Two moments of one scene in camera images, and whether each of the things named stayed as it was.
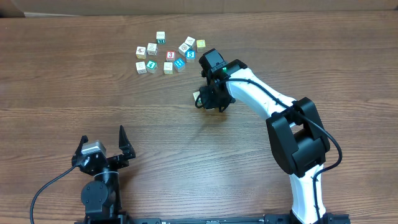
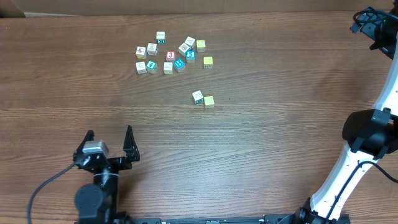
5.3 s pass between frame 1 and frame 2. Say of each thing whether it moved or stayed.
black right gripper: moved
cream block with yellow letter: stayed
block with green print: stayed
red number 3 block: stayed
